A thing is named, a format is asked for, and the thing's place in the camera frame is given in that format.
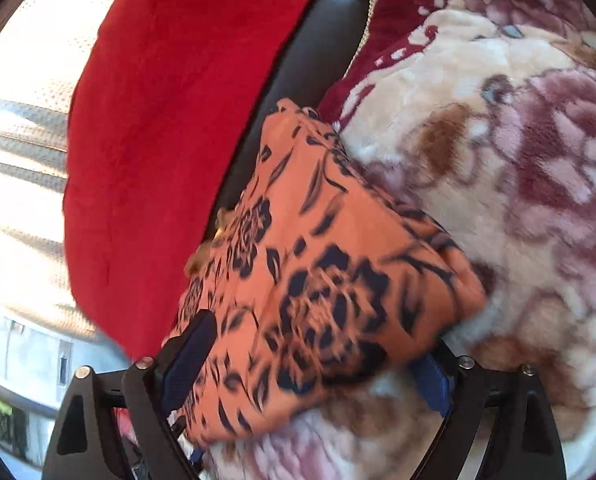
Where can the orange floral garment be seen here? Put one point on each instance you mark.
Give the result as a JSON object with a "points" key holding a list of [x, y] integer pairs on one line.
{"points": [[328, 260]]}

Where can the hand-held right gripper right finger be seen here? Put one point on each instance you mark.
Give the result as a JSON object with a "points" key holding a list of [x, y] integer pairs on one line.
{"points": [[434, 382]]}

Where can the white framed window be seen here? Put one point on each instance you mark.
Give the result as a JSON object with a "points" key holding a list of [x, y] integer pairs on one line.
{"points": [[28, 360]]}

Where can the white dotted curtain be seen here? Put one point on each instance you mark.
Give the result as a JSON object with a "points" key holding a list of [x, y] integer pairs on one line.
{"points": [[28, 85]]}

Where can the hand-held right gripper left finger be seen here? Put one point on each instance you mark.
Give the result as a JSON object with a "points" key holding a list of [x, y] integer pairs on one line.
{"points": [[192, 352]]}

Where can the floral plush blanket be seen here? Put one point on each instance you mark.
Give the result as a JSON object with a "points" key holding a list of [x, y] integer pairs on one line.
{"points": [[503, 160]]}

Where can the red cloth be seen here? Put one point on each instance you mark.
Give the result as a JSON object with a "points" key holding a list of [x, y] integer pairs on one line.
{"points": [[168, 135]]}

